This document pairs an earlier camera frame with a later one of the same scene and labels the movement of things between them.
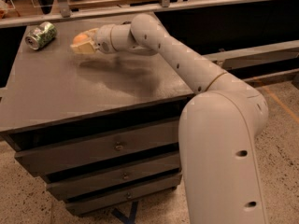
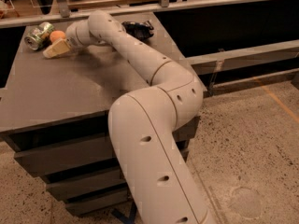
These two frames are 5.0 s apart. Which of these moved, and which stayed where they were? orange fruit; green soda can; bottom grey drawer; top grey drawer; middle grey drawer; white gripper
Moved: orange fruit; white gripper
Stayed: middle grey drawer; top grey drawer; green soda can; bottom grey drawer
